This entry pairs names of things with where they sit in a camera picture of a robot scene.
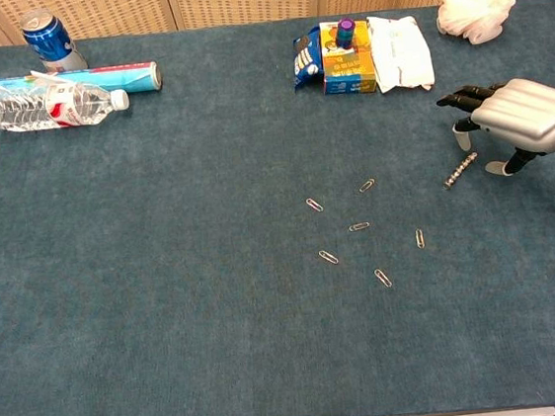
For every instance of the paperclip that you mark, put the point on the paperclip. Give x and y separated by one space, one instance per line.
359 226
383 278
328 256
420 238
314 205
367 185

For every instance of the small purple capped bottle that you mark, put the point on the small purple capped bottle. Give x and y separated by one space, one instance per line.
346 32

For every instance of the paperclip bottom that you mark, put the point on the paperclip bottom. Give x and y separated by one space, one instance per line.
383 278

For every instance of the white wet wipes pack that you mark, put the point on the white wet wipes pack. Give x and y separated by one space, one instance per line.
400 56

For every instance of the clear plastic water bottle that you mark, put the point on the clear plastic water bottle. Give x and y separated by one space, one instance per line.
24 113

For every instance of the blue cookie pack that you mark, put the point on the blue cookie pack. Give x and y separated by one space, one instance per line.
306 63

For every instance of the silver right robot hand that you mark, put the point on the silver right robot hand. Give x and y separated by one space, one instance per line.
525 112

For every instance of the teal felt table cloth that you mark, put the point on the teal felt table cloth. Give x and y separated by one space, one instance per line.
190 277

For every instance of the yellow and blue carton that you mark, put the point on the yellow and blue carton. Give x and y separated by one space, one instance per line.
347 71

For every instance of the white mesh bath pouf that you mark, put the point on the white mesh bath pouf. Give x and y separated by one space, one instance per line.
477 3

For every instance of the blue soda can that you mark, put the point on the blue soda can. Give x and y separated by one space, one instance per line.
49 43

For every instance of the blue plastic wrap roll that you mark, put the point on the blue plastic wrap roll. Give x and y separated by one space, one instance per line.
130 77

